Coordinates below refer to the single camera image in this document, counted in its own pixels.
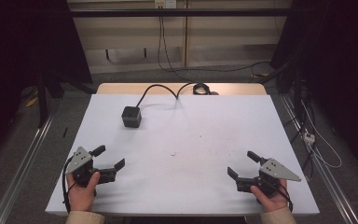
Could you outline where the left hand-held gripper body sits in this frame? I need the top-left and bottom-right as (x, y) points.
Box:
(65, 146), (117, 189)

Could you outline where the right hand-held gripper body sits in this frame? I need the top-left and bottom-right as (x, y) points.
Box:
(236, 157), (302, 199)

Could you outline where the person's right hand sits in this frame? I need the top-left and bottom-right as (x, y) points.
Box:
(250, 178), (290, 214)

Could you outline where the person's left hand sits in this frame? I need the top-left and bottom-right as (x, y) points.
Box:
(66, 171), (102, 213)

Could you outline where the black cube power socket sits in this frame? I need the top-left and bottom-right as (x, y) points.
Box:
(121, 105), (143, 129)

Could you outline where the white table cover sheet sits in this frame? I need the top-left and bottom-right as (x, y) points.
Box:
(45, 93), (321, 217)

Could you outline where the white power strip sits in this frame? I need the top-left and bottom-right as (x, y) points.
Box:
(303, 131), (317, 146)

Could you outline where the wooden table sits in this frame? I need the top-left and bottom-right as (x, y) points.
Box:
(96, 82), (268, 96)

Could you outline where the black metal stand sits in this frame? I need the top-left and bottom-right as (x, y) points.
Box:
(36, 70), (63, 129)

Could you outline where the black curtain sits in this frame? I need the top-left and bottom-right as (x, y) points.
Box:
(269, 0), (358, 171)
(0, 0), (93, 162)

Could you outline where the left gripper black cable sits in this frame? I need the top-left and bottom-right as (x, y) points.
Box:
(62, 156), (78, 215)

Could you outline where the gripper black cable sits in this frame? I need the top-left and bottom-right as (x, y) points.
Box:
(62, 156), (78, 215)
(271, 178), (295, 213)

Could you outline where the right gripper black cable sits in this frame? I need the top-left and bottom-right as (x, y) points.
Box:
(271, 178), (295, 213)

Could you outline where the metal floor rail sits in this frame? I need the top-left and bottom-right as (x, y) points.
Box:
(0, 114), (56, 224)
(279, 94), (358, 224)

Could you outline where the white cable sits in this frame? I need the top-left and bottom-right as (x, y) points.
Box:
(300, 100), (343, 170)

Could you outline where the thick black power cable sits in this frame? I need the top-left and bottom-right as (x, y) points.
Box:
(135, 81), (220, 108)

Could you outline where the thin black hanging cable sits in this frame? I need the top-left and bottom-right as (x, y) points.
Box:
(157, 15), (200, 84)

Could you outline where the black horizontal frame bar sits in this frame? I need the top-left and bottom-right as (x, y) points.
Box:
(69, 7), (294, 19)

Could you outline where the white wall socket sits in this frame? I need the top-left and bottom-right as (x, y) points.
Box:
(154, 0), (177, 9)

